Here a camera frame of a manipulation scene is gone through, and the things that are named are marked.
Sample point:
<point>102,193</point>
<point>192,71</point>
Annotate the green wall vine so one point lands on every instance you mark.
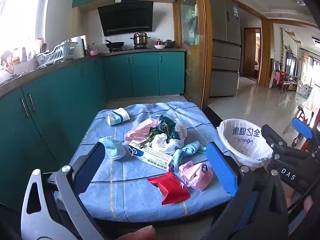
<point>282,47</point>

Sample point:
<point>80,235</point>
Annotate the bin with white liner bag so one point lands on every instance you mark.
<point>246,140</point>

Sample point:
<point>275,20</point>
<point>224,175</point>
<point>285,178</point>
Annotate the small red kettle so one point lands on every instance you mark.
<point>158,41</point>

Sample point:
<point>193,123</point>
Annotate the kitchen window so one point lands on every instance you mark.
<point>20,12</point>

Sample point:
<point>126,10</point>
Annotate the pink plastic bag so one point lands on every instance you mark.
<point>140,130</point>

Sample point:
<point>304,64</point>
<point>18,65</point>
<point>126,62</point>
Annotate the light blue rag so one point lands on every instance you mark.
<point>188,150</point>

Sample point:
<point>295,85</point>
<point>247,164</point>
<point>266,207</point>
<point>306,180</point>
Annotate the white dish rack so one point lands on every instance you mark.
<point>56,53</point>

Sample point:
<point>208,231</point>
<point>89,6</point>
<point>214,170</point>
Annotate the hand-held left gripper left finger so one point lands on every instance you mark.
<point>90,166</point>

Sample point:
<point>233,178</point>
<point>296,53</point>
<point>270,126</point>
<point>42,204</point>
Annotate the ceiling air vent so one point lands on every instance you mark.
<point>316,40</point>

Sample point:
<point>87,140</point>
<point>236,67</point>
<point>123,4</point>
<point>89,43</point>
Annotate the teal lower cabinets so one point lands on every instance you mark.
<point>75,90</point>

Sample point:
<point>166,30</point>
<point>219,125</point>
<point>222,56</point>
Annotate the red foil packet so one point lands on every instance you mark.
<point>170,188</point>

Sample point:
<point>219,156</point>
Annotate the white blue striped paper cup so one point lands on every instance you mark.
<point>117,116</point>

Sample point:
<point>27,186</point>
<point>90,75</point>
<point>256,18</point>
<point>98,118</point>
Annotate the dining table with white cloth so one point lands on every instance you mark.
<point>313,100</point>

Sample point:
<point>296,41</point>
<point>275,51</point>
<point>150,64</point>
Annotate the black gas stove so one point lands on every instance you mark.
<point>130,49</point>

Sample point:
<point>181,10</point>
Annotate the person's right hand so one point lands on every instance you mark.
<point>293,200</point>

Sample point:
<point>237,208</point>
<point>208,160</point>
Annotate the person's left hand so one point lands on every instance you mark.
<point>136,233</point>

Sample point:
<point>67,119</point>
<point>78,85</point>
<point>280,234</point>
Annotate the blue checked cloth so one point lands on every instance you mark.
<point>120,187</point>

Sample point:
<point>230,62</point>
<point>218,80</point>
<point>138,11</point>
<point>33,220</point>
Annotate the black range hood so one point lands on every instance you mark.
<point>127,17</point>

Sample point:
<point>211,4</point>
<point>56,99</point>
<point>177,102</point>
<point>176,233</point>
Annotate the red wooden chair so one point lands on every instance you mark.
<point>283,78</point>

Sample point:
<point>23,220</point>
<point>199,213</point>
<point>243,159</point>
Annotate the black lidded pot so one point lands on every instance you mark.
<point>169,43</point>

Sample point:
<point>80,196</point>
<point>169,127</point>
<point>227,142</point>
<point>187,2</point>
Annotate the wooden framed glass door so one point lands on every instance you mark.
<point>191,42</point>

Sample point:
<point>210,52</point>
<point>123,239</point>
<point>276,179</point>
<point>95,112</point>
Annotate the white bowl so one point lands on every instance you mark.
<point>159,46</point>

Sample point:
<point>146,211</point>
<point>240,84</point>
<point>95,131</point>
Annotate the white toothpaste box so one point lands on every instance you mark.
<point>152,156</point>

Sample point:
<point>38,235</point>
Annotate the grey refrigerator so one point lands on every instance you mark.
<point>225,55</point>

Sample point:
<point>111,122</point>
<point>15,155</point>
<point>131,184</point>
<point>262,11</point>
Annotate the steel cooking pot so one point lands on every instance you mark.
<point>140,40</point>

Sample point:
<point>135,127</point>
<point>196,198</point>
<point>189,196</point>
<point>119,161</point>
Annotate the white countertop appliance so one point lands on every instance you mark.
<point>80,46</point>

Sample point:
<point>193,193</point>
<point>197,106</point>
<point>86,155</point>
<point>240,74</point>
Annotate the beige curtain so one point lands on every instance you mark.
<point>304,63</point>

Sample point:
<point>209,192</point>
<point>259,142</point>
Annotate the black wok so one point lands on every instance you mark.
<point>115,45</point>

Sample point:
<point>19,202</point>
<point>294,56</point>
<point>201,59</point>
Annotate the dark television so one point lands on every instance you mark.
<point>292,63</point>

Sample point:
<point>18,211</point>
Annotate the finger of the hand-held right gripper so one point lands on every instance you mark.
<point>302,128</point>
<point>268,133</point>

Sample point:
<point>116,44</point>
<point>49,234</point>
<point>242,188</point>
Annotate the pink bowl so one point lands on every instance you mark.
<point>94,52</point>

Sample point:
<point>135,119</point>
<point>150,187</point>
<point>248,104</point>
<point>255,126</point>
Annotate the wooden doorway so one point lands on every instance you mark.
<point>250,55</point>

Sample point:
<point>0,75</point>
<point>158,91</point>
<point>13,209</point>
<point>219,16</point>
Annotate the pink tissue pack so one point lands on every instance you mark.
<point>197,176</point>

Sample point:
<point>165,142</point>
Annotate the white play fence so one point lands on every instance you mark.
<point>305,88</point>

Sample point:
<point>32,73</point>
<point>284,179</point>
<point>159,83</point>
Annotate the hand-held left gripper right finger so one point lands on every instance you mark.
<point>221,170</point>

